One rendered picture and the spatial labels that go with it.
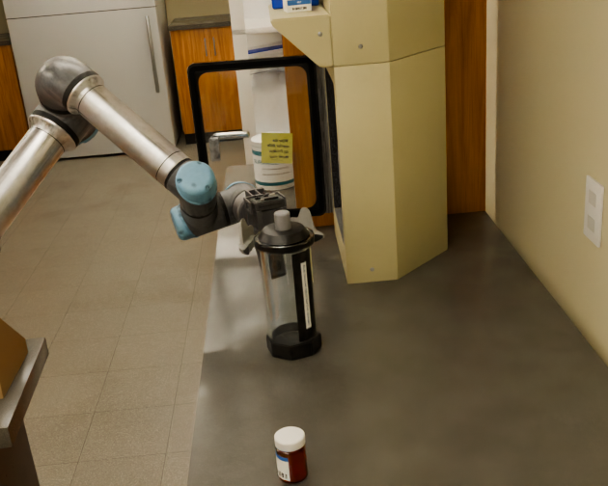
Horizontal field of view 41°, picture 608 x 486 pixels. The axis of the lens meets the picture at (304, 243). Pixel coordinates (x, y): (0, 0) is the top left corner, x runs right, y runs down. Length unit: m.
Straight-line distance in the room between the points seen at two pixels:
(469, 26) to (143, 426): 1.86
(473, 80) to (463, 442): 1.05
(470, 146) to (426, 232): 0.35
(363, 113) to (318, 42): 0.17
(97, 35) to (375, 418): 5.58
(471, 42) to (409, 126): 0.40
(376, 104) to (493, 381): 0.60
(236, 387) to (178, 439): 1.58
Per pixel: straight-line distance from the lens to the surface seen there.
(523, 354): 1.50
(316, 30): 1.61
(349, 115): 1.65
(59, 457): 3.06
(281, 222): 1.42
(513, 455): 1.25
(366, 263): 1.75
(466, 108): 2.08
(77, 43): 6.69
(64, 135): 1.81
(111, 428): 3.14
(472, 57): 2.05
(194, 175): 1.55
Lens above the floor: 1.69
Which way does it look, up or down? 22 degrees down
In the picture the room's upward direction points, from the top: 5 degrees counter-clockwise
